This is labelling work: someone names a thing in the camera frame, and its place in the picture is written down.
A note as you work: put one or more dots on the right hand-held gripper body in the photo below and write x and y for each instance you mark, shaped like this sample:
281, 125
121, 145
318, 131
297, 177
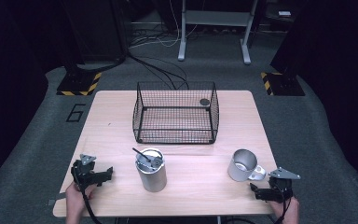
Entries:
281, 185

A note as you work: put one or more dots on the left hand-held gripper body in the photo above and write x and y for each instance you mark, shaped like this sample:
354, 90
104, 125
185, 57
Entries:
85, 172

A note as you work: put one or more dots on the black straw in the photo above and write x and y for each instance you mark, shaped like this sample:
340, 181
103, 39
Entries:
140, 153

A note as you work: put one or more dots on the tall steel tumbler with lid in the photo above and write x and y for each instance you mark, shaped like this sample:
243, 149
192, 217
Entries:
152, 177

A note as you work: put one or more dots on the person's right hand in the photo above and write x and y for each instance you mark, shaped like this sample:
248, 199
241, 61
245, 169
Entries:
287, 210

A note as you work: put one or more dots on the person's left hand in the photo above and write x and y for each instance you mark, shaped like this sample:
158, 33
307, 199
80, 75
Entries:
74, 199

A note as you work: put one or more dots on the grey tape strip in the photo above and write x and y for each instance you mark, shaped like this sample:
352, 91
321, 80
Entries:
56, 198

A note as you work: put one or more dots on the dark round disc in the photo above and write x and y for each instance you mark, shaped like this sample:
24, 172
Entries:
204, 102

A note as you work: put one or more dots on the black cabinet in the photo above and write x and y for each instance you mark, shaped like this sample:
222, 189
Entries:
93, 28

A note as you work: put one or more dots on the hazard-striped black base plate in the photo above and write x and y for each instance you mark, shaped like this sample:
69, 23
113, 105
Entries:
79, 84
281, 84

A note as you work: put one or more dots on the white metal desk frame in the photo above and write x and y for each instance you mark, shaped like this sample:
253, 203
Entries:
217, 18

